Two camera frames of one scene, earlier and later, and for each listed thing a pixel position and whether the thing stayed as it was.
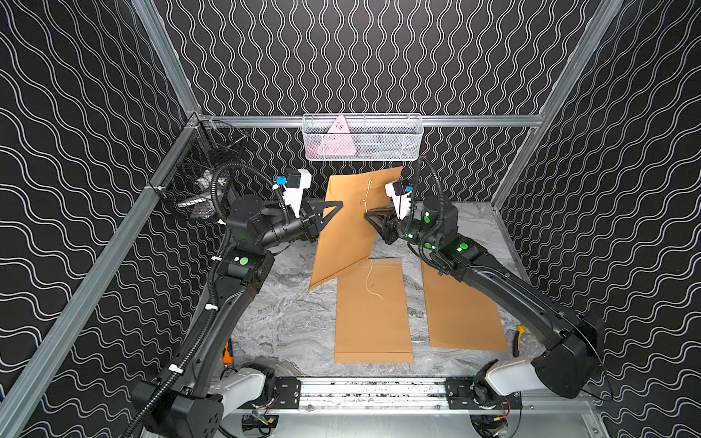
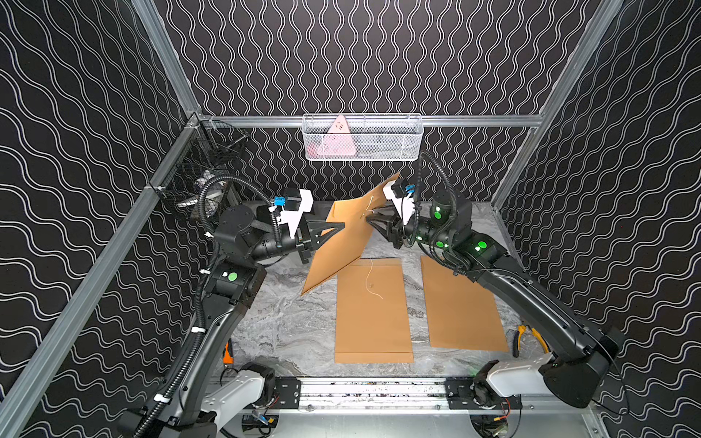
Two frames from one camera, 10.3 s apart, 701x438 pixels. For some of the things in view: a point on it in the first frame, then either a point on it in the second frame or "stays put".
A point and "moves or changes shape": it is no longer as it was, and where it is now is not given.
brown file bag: [372, 322] stays put
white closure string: [366, 283] stays put
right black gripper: [390, 223] stays put
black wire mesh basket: [195, 183] stays put
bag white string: [366, 194] → [368, 206]
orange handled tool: [227, 353] stays put
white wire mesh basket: [362, 137] stays put
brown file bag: [350, 236] moves or changes shape
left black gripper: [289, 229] → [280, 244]
